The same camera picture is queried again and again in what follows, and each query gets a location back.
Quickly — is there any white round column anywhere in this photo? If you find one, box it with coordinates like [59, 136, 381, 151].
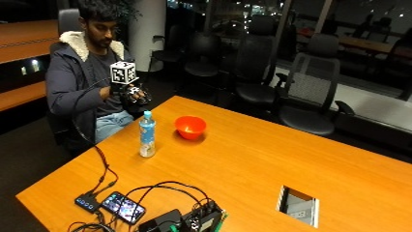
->
[128, 0, 168, 73]

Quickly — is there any black low office chair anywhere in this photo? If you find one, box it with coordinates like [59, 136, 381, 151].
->
[183, 31, 224, 79]

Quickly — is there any black office chair with armrest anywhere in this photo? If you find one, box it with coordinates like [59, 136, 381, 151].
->
[147, 23, 191, 74]

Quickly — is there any white marker cube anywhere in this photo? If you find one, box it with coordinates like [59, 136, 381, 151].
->
[109, 60, 140, 86]

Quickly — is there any short black hub cable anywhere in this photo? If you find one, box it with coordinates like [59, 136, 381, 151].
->
[93, 165, 120, 197]

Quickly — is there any black high-back office chair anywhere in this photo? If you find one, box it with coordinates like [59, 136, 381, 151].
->
[233, 14, 285, 104]

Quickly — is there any long black glove cable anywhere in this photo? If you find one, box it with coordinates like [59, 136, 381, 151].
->
[71, 78, 111, 196]

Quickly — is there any wooden stepped counter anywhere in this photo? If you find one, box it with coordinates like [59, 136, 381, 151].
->
[0, 18, 60, 113]

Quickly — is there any black electronics board with green edge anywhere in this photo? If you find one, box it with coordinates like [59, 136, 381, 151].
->
[181, 199, 229, 232]

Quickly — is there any table cable hatch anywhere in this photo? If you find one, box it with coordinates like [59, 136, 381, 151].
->
[276, 185, 320, 229]

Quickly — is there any black seated office chair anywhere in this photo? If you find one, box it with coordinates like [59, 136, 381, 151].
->
[45, 8, 84, 147]

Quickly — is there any the person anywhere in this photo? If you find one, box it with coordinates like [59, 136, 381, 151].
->
[44, 0, 152, 153]

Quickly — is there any wooden background table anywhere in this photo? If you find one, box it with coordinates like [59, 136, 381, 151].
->
[295, 28, 395, 55]

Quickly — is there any black power brick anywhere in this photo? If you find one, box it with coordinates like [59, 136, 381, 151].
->
[137, 209, 185, 232]

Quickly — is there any black looped cable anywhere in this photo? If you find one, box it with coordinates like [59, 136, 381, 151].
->
[124, 180, 212, 223]
[109, 185, 207, 226]

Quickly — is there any black smartphone with lit screen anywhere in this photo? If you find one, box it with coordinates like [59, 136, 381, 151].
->
[100, 190, 147, 225]

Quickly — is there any grey mesh office chair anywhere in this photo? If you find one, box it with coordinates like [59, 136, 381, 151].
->
[273, 33, 356, 136]

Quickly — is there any clear blue-label water bottle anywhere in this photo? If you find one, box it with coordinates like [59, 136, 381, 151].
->
[137, 110, 157, 159]

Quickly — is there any orange plastic bowl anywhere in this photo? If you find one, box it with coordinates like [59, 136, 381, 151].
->
[173, 115, 207, 141]

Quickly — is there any black hub with blue ports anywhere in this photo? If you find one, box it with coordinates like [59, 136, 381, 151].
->
[73, 192, 103, 214]

